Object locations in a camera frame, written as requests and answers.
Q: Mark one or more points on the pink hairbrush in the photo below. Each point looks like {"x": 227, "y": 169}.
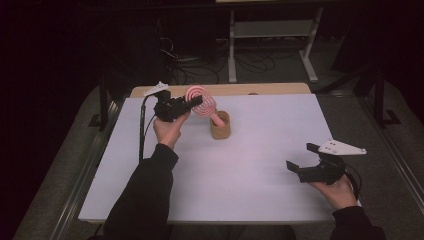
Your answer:
{"x": 208, "y": 108}

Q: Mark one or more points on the person's right hand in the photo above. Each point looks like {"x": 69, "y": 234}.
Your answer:
{"x": 340, "y": 195}

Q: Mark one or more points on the white metal shelf stand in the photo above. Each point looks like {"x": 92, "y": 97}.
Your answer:
{"x": 273, "y": 29}

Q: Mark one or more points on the person's left hand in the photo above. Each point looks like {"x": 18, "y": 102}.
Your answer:
{"x": 168, "y": 131}

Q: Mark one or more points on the black metal stand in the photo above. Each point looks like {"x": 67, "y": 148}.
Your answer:
{"x": 380, "y": 96}
{"x": 104, "y": 100}

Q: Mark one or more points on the white table cover sheet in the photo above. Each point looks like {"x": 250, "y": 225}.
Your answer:
{"x": 240, "y": 186}

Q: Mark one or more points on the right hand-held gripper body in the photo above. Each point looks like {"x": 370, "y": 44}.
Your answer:
{"x": 325, "y": 171}

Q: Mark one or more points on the brown wooden cup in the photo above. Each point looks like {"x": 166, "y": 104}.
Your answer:
{"x": 220, "y": 132}

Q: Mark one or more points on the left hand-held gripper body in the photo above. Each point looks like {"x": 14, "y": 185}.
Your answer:
{"x": 168, "y": 108}

